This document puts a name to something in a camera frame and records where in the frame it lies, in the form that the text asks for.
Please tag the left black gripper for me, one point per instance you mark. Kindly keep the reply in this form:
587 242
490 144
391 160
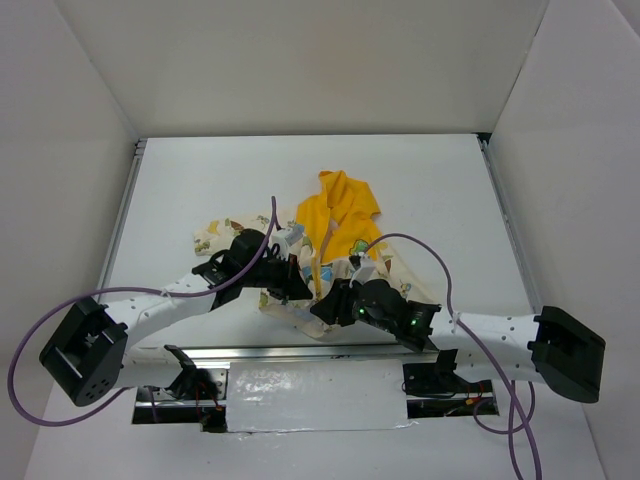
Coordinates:
289 272

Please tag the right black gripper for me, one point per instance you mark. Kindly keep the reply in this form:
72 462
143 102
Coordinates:
341 304

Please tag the yellow cream printed kids jacket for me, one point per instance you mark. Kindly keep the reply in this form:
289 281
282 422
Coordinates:
339 221

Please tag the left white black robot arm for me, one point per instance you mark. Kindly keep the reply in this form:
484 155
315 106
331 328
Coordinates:
95 348

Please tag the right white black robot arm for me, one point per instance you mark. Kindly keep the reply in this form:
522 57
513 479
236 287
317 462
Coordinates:
551 347

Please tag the white foil cover plate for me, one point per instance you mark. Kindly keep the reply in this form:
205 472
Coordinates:
336 395

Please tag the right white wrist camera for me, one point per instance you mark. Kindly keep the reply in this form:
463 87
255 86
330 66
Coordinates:
363 268

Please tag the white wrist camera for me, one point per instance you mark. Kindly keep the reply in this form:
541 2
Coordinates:
284 240
363 268

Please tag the aluminium front rail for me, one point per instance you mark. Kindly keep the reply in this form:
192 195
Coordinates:
211 356

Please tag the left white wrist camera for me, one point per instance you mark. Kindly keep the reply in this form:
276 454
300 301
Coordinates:
284 240

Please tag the left aluminium side rail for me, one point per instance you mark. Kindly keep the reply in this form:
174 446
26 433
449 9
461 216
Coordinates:
122 213

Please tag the aluminium side rail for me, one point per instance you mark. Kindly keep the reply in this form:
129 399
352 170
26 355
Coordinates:
122 213
530 287

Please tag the right aluminium side rail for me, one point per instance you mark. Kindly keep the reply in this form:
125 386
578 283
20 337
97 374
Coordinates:
530 287

